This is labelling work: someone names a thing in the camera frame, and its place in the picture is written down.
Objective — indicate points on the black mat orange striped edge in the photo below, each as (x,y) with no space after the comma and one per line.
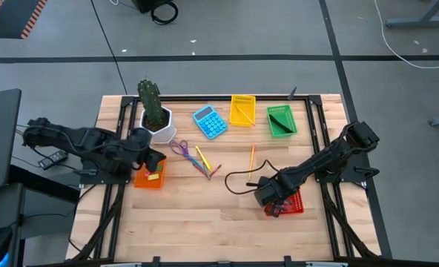
(12,18)

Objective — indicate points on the black equipment box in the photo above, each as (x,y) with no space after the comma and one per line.
(143,4)

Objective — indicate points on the dark red pencil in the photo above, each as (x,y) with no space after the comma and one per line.
(216,170)

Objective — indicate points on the cactus in white pot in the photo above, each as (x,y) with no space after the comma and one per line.
(164,135)

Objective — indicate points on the black table frame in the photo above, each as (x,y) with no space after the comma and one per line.
(271,98)

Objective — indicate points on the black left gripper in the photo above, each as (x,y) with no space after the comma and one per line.
(141,142)

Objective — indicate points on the orange plastic bin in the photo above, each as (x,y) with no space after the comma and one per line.
(145,182)

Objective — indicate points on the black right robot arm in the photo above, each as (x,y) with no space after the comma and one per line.
(327,159)

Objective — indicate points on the blue calculator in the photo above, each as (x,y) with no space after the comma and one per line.
(210,124)

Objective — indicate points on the black pen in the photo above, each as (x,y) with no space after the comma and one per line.
(279,126)
(277,120)
(284,128)

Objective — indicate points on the black side desk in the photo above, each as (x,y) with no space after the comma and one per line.
(4,207)

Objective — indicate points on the grey desk leg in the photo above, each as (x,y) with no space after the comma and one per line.
(419,22)

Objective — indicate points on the yellow eraser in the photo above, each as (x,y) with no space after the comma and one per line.
(153,177)

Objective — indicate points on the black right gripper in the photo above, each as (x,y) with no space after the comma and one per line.
(273,193)

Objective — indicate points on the yellow plastic bin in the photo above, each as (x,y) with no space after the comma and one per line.
(241,120)

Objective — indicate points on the black frame lever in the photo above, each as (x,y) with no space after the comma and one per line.
(292,94)

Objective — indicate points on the dark grey monitor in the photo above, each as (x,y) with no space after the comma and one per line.
(0,141)

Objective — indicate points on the green eraser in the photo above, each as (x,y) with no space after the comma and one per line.
(159,168)

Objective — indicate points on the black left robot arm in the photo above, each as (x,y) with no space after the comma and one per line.
(82,139)

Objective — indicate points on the green plastic bin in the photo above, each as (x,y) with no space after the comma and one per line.
(284,109)

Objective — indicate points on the red plastic bin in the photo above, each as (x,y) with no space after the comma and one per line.
(297,204)

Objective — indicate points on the black power adapter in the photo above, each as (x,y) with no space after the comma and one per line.
(52,159)

